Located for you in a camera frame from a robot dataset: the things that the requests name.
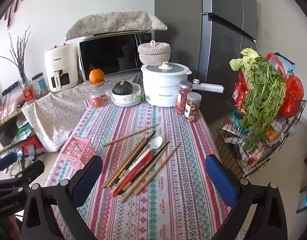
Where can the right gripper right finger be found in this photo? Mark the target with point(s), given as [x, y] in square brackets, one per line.
[269, 220]

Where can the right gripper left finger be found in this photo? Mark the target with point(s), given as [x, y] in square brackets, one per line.
[39, 221]

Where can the bamboo chopstick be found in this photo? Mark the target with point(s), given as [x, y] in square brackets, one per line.
[140, 178]
[112, 181]
[123, 163]
[157, 170]

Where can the pink lattice utensil holder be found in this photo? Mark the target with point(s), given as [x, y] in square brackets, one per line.
[78, 151]

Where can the black chopstick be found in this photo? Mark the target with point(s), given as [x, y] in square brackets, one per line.
[138, 156]
[135, 177]

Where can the red chopstick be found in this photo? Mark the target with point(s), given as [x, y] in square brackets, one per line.
[131, 174]

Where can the white plastic spoon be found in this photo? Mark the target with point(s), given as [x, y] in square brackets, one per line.
[154, 144]

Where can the light wooden chopstick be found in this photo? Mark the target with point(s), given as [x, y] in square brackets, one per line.
[129, 135]

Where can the floral white cabinet cloth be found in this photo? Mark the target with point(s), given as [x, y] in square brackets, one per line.
[57, 117]

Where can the black power strip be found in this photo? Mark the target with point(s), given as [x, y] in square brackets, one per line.
[11, 88]

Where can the red label nut jar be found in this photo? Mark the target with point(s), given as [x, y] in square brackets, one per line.
[28, 92]

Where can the blue label plastic jar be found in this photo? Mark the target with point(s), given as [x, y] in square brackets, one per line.
[39, 84]

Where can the glass jar with tomatoes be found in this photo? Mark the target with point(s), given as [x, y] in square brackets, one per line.
[100, 93]

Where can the vase with dry branches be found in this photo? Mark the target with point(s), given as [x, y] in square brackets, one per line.
[18, 55]

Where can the white air fryer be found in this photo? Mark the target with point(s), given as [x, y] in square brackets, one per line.
[61, 64]

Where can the orange tangerine on jar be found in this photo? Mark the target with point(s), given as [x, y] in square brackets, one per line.
[96, 75]

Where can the leafy green vegetables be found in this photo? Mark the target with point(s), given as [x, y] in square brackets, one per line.
[264, 98]

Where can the red plastic bag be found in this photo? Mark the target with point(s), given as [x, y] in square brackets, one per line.
[294, 87]

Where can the dark green squash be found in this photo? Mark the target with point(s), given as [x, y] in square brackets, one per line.
[122, 88]

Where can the red Chinese knot decoration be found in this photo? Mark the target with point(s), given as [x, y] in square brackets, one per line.
[10, 11]

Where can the jar of red snacks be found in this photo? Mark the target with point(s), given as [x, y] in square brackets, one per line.
[184, 88]

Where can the black microwave oven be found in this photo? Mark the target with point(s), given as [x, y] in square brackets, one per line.
[112, 53]

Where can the white electric cooking pot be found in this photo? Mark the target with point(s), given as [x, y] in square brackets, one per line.
[161, 83]

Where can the woven lidded basket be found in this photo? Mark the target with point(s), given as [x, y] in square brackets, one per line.
[154, 53]

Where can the floral cloth microwave cover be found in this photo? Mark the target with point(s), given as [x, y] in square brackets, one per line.
[112, 22]

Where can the grey refrigerator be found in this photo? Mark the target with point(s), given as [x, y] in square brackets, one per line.
[205, 35]

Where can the white bowl green handle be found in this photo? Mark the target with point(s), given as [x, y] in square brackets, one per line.
[129, 100]

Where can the jar of ring snacks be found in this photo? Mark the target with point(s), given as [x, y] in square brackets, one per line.
[192, 106]

